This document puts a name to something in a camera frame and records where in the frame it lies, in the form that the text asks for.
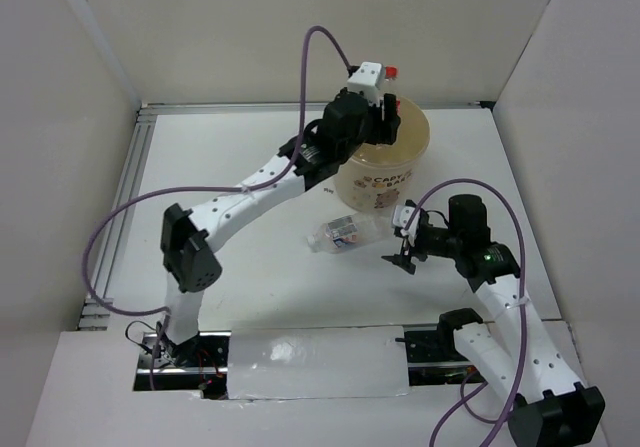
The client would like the red cap bottle red label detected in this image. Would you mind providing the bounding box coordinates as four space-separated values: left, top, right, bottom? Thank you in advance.
381 65 401 108

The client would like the clear bottle blue white label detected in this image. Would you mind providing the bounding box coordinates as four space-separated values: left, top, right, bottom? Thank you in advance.
306 213 393 254

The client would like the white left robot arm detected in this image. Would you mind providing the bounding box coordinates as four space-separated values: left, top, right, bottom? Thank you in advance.
159 89 401 366

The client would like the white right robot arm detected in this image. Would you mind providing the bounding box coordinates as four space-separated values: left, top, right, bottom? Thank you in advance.
387 194 605 446

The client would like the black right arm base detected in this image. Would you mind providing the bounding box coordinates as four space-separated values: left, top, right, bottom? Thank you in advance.
395 308 484 387

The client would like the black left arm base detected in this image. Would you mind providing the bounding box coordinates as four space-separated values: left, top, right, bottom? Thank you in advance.
124 320 231 400

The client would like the cream cartoon capybara bin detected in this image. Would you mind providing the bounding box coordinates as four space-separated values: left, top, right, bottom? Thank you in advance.
333 97 431 213

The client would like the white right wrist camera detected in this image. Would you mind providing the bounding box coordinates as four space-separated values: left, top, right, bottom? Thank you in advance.
391 205 417 239

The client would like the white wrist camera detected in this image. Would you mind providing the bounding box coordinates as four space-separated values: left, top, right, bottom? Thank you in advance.
391 205 417 239
346 62 385 105

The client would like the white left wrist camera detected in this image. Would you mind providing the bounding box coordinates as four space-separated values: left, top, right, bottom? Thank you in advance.
346 62 385 105

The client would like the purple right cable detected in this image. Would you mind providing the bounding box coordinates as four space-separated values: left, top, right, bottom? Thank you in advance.
402 179 529 447

